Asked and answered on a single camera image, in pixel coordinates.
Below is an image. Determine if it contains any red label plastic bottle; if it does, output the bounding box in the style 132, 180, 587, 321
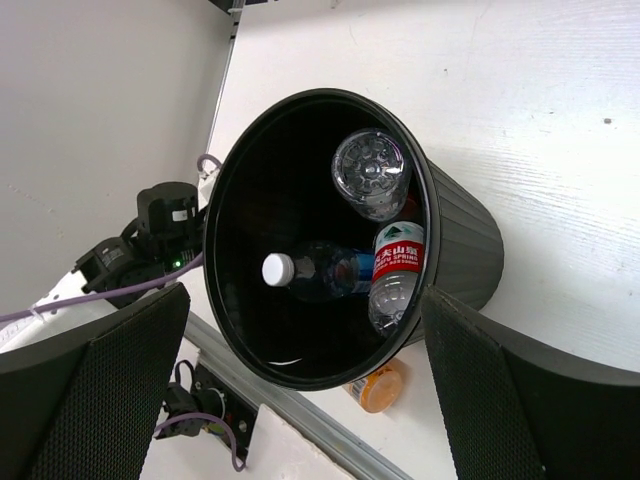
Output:
368, 220, 425, 338

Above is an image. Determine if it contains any black ribbed waste bin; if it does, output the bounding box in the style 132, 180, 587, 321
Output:
203, 89, 504, 391

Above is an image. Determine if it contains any orange juice bottle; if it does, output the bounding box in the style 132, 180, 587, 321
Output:
343, 359, 404, 414

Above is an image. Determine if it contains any blue label Aquafina bottle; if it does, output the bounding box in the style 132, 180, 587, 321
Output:
261, 241, 374, 303

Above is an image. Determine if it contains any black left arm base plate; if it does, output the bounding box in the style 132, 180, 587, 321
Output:
159, 359, 261, 464

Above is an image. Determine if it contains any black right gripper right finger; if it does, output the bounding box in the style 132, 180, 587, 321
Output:
421, 286, 639, 479

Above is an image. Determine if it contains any clear unlabelled plastic bottle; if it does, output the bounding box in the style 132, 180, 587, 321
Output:
331, 128, 412, 223

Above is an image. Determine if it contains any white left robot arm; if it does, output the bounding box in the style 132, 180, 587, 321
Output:
1, 182, 207, 353

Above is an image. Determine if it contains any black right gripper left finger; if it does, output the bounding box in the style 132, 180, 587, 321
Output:
1, 283, 190, 479

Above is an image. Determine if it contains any aluminium table edge rail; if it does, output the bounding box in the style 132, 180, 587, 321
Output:
185, 313, 409, 479

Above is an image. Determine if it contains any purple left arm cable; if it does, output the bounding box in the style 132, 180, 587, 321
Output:
0, 154, 249, 474

